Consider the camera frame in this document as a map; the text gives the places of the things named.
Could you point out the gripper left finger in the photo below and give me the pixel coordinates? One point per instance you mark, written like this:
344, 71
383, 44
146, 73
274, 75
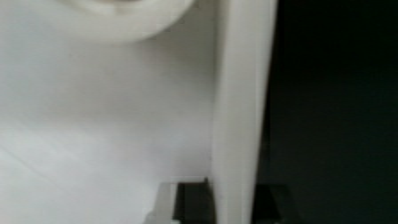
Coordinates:
182, 204

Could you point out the white square tabletop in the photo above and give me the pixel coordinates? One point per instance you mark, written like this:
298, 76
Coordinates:
134, 79

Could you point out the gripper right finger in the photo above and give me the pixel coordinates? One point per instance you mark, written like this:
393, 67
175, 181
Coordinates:
274, 205

